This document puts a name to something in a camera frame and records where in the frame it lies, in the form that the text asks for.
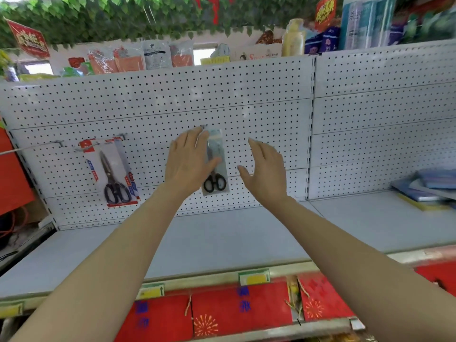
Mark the person's left hand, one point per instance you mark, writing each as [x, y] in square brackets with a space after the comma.
[189, 163]

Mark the person's right hand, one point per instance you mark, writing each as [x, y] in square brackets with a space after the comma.
[269, 178]

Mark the pale green scissors packet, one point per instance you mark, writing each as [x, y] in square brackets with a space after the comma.
[222, 174]

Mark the white metal pegboard shelf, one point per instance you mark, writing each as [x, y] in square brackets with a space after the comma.
[356, 121]

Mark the person's right forearm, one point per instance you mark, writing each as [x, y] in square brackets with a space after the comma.
[363, 274]

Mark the person's left forearm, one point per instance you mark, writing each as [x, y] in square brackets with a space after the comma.
[107, 267]

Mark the blue flat box gold edge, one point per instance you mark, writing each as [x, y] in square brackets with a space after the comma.
[409, 195]

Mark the yellow green price tag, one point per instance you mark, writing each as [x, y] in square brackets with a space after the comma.
[10, 310]
[254, 277]
[150, 292]

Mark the orange packet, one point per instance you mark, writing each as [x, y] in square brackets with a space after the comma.
[103, 62]
[182, 56]
[130, 60]

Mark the white packet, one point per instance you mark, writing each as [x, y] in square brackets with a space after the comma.
[157, 55]

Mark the yellow chips bag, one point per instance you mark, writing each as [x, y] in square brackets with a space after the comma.
[294, 295]

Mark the pale yellow bottle pack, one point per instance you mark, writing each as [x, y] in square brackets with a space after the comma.
[294, 39]

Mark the blue packages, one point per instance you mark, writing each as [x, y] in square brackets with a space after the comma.
[322, 42]

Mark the green bottle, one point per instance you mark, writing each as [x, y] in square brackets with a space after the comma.
[71, 71]

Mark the red hanging knot ornament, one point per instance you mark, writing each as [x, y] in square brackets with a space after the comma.
[214, 10]

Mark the green artificial leaf vines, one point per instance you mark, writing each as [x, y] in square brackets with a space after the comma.
[107, 17]

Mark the yellow green flat pack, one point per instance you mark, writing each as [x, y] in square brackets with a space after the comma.
[39, 77]

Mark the red gold hanging sign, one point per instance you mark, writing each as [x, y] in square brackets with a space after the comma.
[326, 12]

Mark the orange gift bag green stripe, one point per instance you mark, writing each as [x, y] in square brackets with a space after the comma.
[14, 181]

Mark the pack of teal white rolls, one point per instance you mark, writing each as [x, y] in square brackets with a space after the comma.
[367, 24]

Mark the dark blue white pack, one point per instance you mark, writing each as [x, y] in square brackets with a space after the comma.
[397, 30]

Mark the small red hanging sign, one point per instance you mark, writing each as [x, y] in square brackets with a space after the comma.
[30, 40]

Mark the green white pack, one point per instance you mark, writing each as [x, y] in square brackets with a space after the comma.
[431, 26]

